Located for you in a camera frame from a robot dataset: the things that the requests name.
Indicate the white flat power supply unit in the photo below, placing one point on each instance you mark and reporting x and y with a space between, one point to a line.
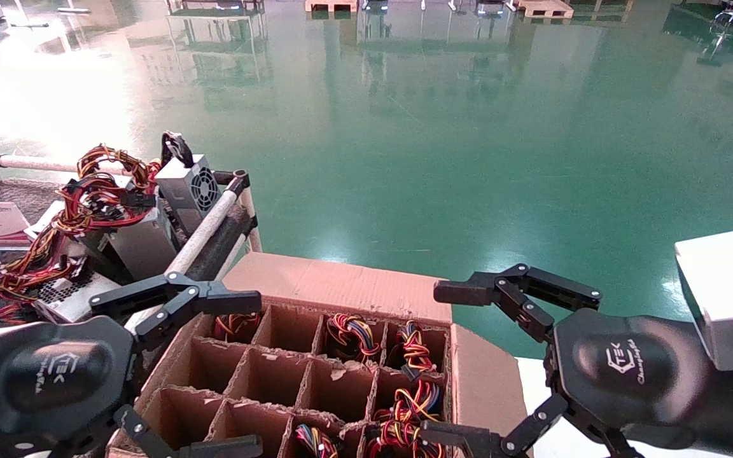
39 222

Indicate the large silver power supply unit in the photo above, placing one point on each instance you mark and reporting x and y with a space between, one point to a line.
144 248

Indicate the short white table rail pipe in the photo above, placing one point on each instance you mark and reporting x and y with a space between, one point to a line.
29 164

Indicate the long white table rail pipe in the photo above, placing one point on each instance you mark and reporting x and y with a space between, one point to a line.
214 219

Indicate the power supply with mesh vent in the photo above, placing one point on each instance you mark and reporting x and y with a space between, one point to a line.
64 299

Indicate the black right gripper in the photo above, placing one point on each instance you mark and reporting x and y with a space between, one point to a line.
627 375

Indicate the metal trolley frame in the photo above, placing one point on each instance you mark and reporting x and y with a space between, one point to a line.
214 11

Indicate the cardboard box with dividers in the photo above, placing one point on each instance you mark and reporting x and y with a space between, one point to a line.
341 280

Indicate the white table frame post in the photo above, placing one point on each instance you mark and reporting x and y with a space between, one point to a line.
252 222

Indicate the wooden pallet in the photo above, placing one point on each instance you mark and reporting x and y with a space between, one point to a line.
541 7
331 5

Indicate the small power supply with fan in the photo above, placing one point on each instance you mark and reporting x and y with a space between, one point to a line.
182 181

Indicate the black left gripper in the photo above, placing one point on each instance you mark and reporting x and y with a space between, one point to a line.
48 381

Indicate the grey flat stand base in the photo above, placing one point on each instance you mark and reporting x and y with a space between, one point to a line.
74 10
29 25

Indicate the black foam tube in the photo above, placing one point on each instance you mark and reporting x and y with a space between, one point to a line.
226 238

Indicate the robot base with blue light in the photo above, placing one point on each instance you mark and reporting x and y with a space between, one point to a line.
376 5
489 6

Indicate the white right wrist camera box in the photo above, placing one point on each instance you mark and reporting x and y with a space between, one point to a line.
723 286

